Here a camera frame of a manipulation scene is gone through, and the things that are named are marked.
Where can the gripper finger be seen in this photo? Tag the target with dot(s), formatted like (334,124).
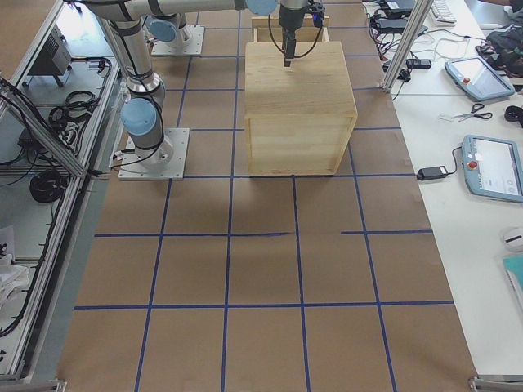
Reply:
(289,45)

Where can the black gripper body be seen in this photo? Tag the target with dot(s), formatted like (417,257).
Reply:
(290,18)

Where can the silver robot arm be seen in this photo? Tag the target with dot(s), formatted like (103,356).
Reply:
(167,24)
(124,18)

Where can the wooden drawer cabinet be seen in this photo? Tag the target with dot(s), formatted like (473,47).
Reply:
(298,119)

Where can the far blue teach pendant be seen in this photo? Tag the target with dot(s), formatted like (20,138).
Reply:
(478,79)

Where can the blue teach pendant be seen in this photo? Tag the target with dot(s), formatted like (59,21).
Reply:
(478,79)
(492,168)

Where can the black power adapter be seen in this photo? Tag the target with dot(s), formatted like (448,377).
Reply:
(432,173)

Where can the near blue teach pendant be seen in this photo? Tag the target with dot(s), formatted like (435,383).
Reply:
(492,168)

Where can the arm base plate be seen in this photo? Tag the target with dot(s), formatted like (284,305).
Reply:
(166,162)
(194,48)

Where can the aluminium frame post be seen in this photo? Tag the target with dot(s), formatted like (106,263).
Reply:
(416,19)

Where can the black handled scissors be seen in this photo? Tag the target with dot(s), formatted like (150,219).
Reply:
(475,112)

